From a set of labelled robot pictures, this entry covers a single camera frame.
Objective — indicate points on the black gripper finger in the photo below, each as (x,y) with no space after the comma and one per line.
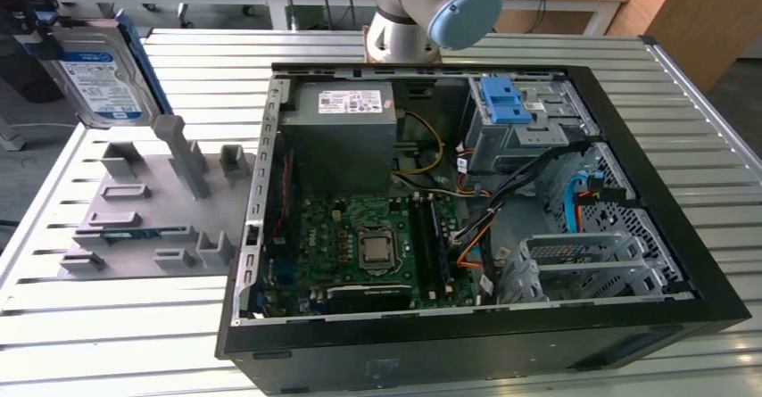
(32,27)

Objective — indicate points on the black RAM slot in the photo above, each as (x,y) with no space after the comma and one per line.
(442,245)
(423,245)

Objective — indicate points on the grey parts rack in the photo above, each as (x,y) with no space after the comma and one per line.
(160,218)

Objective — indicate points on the black mesh wastebasket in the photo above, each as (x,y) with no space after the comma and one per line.
(27,85)

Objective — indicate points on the metal disk bay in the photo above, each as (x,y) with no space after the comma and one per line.
(586,267)

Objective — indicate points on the metal optical drive cage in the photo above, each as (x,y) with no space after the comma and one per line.
(535,136)

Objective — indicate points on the CPU socket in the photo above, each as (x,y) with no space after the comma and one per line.
(379,270)

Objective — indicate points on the silver CPU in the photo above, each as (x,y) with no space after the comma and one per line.
(377,250)

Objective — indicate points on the hard disk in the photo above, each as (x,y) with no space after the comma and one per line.
(107,85)

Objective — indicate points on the black graphics card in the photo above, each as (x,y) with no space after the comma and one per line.
(369,296)

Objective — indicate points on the blue RAM stick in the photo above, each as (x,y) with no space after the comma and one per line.
(128,236)

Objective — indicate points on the blue plastic drive latch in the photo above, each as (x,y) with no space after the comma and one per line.
(506,102)

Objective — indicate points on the wooden cabinet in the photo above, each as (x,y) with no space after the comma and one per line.
(702,13)

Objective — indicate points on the green motherboard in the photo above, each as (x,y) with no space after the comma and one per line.
(334,227)

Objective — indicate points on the black open PC case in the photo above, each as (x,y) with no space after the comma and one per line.
(477,352)

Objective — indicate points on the grey metal stand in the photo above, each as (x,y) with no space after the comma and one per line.
(14,143)

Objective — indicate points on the grey power supply unit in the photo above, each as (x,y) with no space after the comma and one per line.
(339,156)

